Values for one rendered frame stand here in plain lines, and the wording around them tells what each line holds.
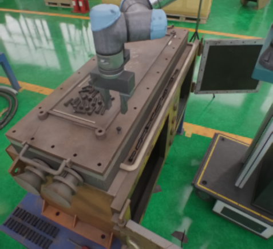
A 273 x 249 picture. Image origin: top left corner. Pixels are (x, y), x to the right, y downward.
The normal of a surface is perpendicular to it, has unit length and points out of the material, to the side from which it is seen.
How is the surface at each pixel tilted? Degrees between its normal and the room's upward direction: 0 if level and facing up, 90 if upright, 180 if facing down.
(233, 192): 0
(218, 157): 0
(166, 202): 0
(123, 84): 90
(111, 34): 90
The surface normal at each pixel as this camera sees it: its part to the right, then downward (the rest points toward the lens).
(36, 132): -0.03, -0.73
